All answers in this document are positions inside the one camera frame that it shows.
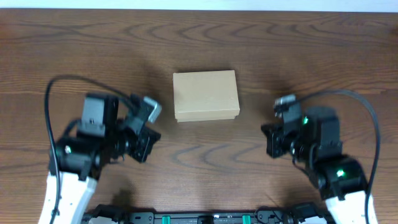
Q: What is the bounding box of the brown cardboard box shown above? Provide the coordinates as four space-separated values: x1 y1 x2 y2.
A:
173 70 240 122

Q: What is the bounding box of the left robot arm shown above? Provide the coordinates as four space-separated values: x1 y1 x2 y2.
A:
39 93 162 223

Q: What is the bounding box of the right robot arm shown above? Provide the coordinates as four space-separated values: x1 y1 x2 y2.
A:
261 99 377 223

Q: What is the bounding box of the right black cable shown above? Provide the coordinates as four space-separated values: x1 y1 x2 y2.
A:
295 89 382 224

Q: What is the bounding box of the black cable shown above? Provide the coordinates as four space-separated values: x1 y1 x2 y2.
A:
44 74 137 224
295 89 382 224

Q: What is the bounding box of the left black cable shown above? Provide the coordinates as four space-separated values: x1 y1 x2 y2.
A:
44 74 137 224

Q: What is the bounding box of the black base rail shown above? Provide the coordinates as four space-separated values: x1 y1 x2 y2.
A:
81 203 335 224

